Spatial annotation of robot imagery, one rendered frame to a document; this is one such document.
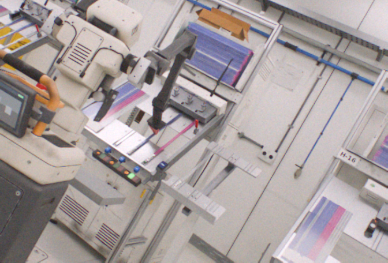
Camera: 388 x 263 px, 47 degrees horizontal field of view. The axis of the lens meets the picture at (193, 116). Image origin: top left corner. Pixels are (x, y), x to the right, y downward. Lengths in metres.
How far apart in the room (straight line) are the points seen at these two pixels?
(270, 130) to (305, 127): 0.33
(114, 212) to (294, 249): 1.19
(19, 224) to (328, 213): 1.60
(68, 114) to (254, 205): 2.72
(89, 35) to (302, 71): 2.85
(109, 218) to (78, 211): 0.24
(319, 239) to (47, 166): 1.45
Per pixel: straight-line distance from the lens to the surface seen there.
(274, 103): 4.37
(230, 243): 4.38
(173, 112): 2.88
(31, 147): 1.53
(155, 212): 2.82
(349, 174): 2.89
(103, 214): 2.99
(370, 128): 2.92
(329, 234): 2.47
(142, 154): 2.60
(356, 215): 2.62
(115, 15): 1.93
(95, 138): 2.70
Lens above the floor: 1.15
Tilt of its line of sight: 1 degrees down
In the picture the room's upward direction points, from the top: 30 degrees clockwise
